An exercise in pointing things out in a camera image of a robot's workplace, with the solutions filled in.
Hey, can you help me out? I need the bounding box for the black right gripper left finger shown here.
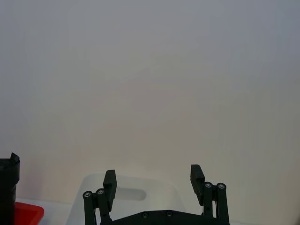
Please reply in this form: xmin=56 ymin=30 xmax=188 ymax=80
xmin=82 ymin=170 xmax=117 ymax=225

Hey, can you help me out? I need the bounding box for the plain pale wall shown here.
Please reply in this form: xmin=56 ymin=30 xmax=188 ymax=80
xmin=0 ymin=0 xmax=300 ymax=225

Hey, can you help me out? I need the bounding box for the red plastic tray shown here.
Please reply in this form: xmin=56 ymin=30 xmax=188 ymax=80
xmin=14 ymin=202 xmax=45 ymax=225

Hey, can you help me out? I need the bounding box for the white plastic board with handle slot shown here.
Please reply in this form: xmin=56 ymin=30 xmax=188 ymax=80
xmin=66 ymin=172 xmax=188 ymax=225

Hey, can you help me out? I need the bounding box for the black cylindrical object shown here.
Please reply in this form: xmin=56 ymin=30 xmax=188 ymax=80
xmin=0 ymin=152 xmax=21 ymax=225

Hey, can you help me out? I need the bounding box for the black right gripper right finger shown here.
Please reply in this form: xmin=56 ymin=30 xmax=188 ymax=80
xmin=190 ymin=164 xmax=232 ymax=225

